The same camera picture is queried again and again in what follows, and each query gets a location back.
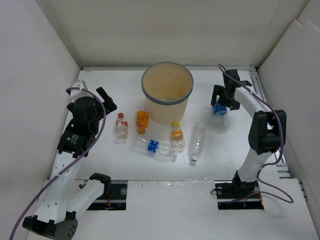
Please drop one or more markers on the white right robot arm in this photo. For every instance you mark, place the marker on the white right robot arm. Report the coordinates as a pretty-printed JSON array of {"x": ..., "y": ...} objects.
[{"x": 267, "y": 133}]

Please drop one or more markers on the small red cap bottle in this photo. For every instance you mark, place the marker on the small red cap bottle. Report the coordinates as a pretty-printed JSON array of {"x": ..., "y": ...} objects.
[{"x": 121, "y": 129}]

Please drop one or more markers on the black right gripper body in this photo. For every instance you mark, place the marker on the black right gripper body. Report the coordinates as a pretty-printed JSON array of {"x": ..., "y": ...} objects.
[{"x": 226, "y": 96}]

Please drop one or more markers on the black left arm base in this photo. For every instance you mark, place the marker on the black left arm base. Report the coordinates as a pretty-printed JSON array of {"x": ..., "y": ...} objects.
[{"x": 115, "y": 201}]

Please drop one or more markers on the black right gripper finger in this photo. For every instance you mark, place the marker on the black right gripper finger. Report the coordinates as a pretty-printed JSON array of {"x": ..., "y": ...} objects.
[
  {"x": 232, "y": 103},
  {"x": 217, "y": 92}
]

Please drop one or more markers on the clear unlabelled plastic bottle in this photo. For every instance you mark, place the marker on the clear unlabelled plastic bottle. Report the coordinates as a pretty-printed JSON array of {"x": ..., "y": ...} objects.
[{"x": 197, "y": 142}]

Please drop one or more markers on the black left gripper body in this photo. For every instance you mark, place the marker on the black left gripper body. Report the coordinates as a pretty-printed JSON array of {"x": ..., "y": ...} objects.
[{"x": 100, "y": 114}]

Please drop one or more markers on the beige bin with grey rim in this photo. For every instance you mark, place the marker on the beige bin with grey rim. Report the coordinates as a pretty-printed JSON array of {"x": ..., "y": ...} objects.
[{"x": 167, "y": 87}]

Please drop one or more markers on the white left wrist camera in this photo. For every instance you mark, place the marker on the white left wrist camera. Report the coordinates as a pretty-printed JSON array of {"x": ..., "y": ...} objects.
[{"x": 76, "y": 90}]

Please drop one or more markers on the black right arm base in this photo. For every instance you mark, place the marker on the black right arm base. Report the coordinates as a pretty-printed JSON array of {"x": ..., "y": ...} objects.
[{"x": 231, "y": 197}]

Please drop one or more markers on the yellow cap orange label bottle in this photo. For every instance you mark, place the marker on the yellow cap orange label bottle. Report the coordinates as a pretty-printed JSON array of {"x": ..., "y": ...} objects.
[{"x": 177, "y": 137}]

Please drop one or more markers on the orange label lying bottle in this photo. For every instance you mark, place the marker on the orange label lying bottle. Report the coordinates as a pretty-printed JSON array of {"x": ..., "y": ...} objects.
[{"x": 142, "y": 121}]

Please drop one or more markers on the clear bottle dark blue label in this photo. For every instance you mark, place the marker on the clear bottle dark blue label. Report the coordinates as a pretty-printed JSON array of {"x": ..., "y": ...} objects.
[{"x": 220, "y": 117}]

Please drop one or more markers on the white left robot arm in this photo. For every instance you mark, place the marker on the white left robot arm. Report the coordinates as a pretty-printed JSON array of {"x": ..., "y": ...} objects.
[{"x": 57, "y": 215}]

